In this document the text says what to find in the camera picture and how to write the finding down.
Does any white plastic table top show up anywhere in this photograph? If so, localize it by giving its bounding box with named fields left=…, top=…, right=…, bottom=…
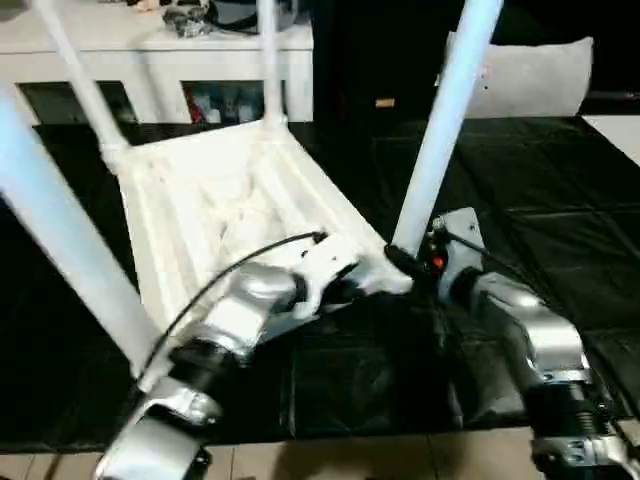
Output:
left=99, top=117, right=416, bottom=391

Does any grey helmet on cabinet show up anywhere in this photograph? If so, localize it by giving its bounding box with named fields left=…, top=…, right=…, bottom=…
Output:
left=209, top=0, right=301, bottom=36

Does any white flat board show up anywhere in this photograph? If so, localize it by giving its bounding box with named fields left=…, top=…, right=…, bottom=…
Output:
left=582, top=114, right=640, bottom=169

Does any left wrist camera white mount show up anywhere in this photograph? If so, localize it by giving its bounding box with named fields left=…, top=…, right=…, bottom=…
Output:
left=292, top=233, right=364, bottom=321

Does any white glass-door cabinet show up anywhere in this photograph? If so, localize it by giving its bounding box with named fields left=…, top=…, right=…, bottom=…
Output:
left=0, top=9, right=316, bottom=126

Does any black cabinet with yellow label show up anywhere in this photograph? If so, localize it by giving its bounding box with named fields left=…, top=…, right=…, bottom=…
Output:
left=312, top=0, right=451, bottom=124

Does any dark clutter on cabinet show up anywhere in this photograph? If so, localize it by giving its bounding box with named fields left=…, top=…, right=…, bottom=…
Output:
left=162, top=4, right=214, bottom=39

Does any black work mat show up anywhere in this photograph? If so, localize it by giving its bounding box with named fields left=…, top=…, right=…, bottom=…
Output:
left=0, top=117, right=640, bottom=446

